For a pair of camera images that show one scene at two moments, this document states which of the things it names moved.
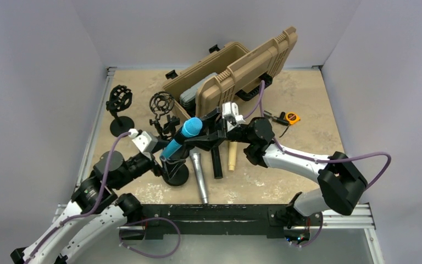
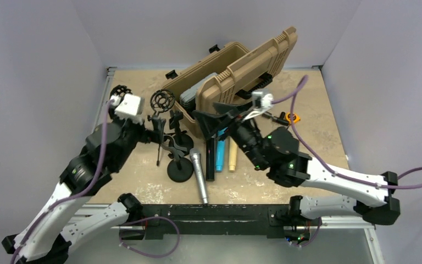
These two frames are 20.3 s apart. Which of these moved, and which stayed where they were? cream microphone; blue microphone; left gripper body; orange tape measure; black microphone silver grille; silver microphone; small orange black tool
Moved: black microphone silver grille; blue microphone; left gripper body
Stayed: small orange black tool; silver microphone; cream microphone; orange tape measure
